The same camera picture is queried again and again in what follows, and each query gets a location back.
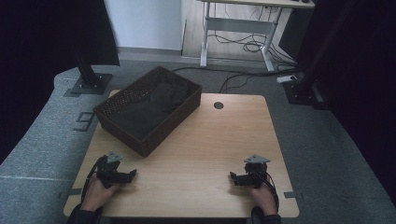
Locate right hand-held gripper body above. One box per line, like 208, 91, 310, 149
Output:
243, 154, 271, 189

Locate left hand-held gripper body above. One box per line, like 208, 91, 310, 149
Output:
95, 150, 133, 189

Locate dark pleated skirt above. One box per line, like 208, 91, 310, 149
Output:
106, 74, 195, 141

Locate brown woven basket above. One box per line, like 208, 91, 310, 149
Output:
92, 65, 203, 158

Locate person's left hand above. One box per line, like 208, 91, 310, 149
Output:
79, 176, 121, 213

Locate person's right hand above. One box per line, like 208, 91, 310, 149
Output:
248, 183, 278, 217

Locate person's right leg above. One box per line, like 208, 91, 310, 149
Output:
250, 206, 265, 224

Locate black tape strip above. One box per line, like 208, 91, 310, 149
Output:
283, 191, 304, 200
59, 188, 82, 199

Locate grey felt mat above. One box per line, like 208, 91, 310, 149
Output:
0, 59, 396, 224

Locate black metal stand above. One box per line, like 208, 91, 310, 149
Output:
281, 0, 359, 110
69, 46, 114, 96

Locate white power strip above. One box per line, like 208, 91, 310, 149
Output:
276, 75, 298, 84

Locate black curtain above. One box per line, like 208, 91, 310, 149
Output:
0, 0, 120, 164
295, 0, 396, 203

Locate black computer case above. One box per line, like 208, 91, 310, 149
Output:
278, 8, 312, 60

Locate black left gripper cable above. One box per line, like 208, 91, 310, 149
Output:
80, 155, 108, 203

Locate short black floor cable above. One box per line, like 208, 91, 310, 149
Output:
219, 74, 260, 94

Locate long black floor cable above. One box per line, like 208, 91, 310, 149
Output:
172, 65, 300, 77

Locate tangled black cables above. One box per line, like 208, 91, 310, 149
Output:
207, 31, 297, 68

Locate white frame desk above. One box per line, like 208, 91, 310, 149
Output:
181, 0, 316, 73

